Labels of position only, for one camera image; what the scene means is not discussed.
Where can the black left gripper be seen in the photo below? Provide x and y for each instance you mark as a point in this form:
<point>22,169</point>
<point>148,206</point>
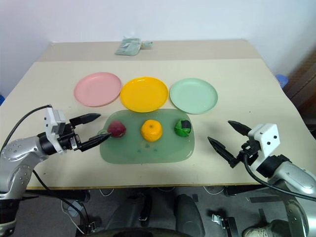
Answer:
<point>69,138</point>

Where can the white sneaker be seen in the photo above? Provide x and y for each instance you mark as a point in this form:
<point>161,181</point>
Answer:
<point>261,230</point>

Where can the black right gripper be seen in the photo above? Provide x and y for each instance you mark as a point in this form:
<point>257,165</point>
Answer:
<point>245,151</point>

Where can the pink plate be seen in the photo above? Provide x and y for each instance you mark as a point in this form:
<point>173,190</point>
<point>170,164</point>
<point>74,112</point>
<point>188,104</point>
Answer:
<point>98,89</point>

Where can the green vegetable toy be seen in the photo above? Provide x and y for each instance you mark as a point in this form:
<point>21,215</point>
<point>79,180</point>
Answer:
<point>182,128</point>

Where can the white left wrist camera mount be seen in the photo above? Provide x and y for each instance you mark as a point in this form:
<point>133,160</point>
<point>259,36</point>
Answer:
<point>52,126</point>

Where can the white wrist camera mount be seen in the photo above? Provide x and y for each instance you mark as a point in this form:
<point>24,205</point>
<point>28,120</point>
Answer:
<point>52,126</point>
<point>265,140</point>

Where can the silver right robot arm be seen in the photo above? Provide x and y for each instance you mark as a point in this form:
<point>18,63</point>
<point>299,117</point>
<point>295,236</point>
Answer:
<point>288,180</point>

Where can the orange fruit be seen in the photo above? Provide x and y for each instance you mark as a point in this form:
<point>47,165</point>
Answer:
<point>151,130</point>

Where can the blue plastic stool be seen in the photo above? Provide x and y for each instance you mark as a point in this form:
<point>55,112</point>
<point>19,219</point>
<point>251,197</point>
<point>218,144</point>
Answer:
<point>281,80</point>

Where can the dark red apple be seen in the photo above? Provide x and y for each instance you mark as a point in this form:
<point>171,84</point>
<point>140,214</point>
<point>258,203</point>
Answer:
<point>117,129</point>

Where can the folded green cloth bag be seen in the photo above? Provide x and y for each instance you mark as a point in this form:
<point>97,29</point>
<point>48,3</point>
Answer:
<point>128,46</point>

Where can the light green plate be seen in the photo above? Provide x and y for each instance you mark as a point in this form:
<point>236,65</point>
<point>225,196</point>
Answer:
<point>193,95</point>

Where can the dark rounded robot leg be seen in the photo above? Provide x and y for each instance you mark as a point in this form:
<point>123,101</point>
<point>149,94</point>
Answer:
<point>128,217</point>
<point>188,214</point>

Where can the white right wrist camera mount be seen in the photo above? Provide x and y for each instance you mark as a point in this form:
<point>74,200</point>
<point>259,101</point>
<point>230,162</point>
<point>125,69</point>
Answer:
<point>265,140</point>

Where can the translucent green tray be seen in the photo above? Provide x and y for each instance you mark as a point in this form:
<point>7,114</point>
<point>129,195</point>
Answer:
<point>148,148</point>

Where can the yellow plate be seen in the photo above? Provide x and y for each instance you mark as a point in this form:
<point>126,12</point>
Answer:
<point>144,94</point>

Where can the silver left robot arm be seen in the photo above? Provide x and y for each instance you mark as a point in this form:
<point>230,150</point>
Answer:
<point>17,158</point>

